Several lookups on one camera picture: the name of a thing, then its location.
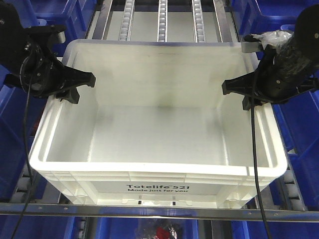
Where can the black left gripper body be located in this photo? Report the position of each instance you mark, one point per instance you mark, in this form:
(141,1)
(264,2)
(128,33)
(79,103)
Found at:
(30,61)

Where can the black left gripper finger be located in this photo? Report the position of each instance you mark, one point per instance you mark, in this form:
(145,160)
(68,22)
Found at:
(76,78)
(70,95)

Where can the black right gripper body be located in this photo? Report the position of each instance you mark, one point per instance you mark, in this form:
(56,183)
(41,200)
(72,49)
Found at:
(282,76)

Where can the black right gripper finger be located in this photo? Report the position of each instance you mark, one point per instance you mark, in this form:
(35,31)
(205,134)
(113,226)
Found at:
(247,103)
(241,85)

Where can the white plastic tote bin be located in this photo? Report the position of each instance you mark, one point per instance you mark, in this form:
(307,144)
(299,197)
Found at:
(156,129)

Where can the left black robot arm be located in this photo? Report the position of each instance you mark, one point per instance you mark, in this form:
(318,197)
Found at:
(9,15)

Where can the blue bin right front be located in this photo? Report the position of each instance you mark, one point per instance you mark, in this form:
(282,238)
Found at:
(298,121)

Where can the blue bin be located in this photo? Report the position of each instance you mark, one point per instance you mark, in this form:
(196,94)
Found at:
(257,16)
(298,121)
(12,155)
(75,15)

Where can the blue bin left rear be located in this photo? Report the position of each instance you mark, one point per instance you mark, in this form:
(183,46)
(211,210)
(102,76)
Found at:
(75,15)

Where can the blue bin right rear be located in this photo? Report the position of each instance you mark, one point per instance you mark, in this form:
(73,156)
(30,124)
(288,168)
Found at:
(257,16)

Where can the blue bin left front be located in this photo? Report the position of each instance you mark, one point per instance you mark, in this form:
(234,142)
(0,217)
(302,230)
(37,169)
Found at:
(12,155)

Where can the steel shelf front bar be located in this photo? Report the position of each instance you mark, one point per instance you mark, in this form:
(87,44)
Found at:
(159,212)

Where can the blue bin lower shelf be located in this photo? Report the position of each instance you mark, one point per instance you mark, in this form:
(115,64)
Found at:
(138,228)

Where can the right front roller strip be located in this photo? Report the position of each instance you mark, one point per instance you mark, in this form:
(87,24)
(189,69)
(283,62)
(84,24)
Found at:
(292,192)

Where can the roller strip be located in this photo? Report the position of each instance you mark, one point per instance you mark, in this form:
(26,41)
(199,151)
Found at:
(292,192)
(23,185)

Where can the left front roller strip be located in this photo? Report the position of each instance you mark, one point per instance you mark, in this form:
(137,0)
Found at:
(23,185)

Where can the red black item in bag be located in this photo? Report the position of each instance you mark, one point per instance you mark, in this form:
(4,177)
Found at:
(167,231)

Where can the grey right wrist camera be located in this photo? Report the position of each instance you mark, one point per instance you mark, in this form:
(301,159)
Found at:
(252,43)

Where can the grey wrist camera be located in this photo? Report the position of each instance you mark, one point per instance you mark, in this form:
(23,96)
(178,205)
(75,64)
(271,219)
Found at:
(59,38)
(252,43)

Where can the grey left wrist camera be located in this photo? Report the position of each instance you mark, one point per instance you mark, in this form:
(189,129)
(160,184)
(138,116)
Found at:
(59,38)

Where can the left roller track rail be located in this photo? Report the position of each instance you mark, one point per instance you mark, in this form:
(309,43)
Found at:
(127,21)

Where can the roller track rail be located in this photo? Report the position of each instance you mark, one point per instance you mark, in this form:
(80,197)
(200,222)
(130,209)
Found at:
(198,23)
(162,21)
(127,21)

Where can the right roller track rail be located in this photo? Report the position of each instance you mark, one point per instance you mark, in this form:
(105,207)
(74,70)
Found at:
(198,23)

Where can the centre roller track rail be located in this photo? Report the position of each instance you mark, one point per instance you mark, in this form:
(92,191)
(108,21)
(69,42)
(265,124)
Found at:
(162,21)

